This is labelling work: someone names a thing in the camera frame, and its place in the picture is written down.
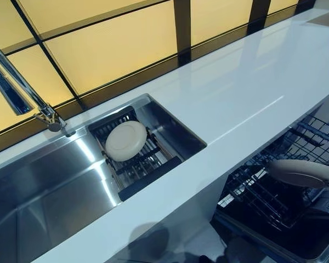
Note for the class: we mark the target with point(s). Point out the cream ceramic plate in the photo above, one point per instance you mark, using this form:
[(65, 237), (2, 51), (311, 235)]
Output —
[(126, 141), (299, 171)]

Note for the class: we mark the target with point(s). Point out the black tined dishwasher rack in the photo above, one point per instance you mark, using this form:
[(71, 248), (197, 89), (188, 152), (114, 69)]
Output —
[(257, 191)]

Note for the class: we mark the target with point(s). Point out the square mesh dishwasher rack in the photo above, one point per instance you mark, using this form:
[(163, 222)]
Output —
[(320, 139)]

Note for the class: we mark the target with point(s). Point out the dark dishwasher door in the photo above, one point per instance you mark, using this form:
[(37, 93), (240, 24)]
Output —
[(277, 241)]

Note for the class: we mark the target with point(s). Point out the black sink drying rack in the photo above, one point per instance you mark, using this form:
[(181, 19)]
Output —
[(153, 170)]

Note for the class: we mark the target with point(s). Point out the narrow white cabinet door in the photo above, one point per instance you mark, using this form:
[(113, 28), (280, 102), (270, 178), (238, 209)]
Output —
[(197, 219)]

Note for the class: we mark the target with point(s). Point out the stainless steel sink basin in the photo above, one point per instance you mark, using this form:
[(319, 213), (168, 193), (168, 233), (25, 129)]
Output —
[(57, 191)]

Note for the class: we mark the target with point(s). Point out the chrome gooseneck kitchen faucet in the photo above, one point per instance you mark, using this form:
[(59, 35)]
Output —
[(13, 82)]

